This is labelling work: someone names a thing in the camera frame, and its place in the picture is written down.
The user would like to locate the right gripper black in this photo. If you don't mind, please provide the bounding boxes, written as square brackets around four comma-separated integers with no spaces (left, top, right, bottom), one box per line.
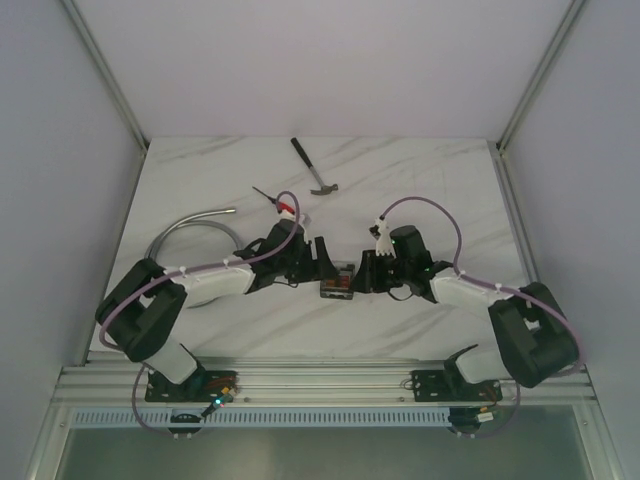
[348,249,410,294]

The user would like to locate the clear fuse box cover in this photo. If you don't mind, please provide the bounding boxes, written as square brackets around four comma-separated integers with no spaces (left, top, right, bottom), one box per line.
[321,262,356,290]

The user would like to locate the black fuse box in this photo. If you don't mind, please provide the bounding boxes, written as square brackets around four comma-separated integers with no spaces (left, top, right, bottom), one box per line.
[319,280,354,300]

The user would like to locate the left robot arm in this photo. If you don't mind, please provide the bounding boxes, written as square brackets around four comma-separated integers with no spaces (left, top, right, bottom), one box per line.
[95,220,338,402]

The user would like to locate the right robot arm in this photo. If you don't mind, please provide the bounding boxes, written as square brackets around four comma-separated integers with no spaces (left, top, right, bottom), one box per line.
[351,220,580,399]

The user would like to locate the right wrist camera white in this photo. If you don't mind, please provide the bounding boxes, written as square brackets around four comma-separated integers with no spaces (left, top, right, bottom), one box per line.
[369,216,396,258]

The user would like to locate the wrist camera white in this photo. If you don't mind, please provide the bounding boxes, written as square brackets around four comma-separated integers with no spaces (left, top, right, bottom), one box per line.
[279,210,311,231]
[369,216,396,258]

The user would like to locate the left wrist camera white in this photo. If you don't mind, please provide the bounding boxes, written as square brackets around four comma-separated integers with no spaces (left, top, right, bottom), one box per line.
[279,210,311,231]

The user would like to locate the red handled screwdriver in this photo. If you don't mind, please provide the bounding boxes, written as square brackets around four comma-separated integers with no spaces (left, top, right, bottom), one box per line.
[252,186,295,215]

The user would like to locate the claw hammer black handle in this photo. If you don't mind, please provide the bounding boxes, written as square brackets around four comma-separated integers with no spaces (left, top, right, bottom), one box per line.
[290,137,341,197]

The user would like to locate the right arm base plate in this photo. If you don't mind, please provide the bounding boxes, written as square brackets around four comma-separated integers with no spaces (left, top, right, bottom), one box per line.
[410,370,503,403]

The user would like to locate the aluminium front rail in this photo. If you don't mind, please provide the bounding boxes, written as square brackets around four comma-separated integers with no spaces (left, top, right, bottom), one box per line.
[52,362,597,407]

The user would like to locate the flexible metal hose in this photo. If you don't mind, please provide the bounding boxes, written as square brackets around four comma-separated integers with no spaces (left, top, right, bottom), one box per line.
[142,208,244,304]

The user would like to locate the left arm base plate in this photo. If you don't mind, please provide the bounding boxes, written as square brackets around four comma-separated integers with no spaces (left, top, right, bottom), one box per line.
[145,370,238,403]

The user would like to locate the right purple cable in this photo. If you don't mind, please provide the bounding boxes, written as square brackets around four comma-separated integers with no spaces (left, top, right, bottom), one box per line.
[379,196,585,441]

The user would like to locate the slotted cable duct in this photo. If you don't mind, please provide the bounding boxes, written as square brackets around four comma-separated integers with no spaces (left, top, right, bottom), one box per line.
[71,407,451,429]

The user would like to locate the right aluminium frame post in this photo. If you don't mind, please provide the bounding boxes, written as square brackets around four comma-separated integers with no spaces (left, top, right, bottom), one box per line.
[496,0,590,154]

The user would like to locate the aluminium frame post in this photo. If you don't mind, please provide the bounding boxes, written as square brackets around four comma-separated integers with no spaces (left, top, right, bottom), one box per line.
[496,0,590,154]
[59,0,150,153]

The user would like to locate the left aluminium frame post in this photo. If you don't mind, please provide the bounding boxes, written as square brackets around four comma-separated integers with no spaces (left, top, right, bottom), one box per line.
[59,0,150,153]

